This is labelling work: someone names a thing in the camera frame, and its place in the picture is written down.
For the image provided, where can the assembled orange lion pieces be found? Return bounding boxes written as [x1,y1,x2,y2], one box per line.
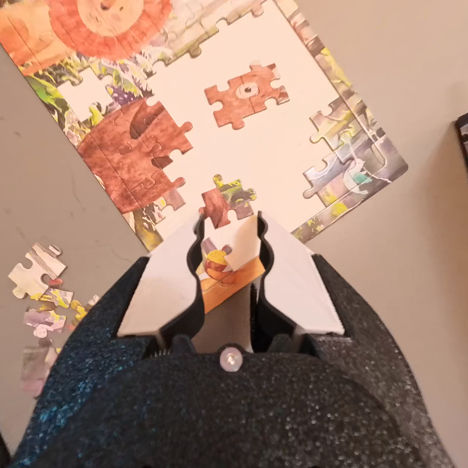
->
[0,0,172,68]

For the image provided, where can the brown green puzzle piece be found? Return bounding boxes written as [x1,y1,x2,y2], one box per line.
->
[199,174,257,230]

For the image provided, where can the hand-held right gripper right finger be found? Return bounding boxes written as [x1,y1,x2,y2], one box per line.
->
[254,210,346,353]

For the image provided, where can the jigsaw pieces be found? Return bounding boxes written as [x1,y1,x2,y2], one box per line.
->
[7,243,101,399]

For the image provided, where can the illustrated puzzle box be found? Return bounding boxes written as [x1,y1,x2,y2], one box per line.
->
[453,111,468,161]

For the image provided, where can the plain brown puzzle piece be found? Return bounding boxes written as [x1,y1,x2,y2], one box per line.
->
[146,154,186,200]

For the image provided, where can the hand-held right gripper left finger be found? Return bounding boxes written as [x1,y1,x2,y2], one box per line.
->
[116,212,205,348]

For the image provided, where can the acorn print puzzle piece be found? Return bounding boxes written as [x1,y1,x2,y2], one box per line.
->
[199,238,234,282]

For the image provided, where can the jigsaw puzzle frame board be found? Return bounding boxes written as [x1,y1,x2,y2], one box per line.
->
[0,0,409,315]

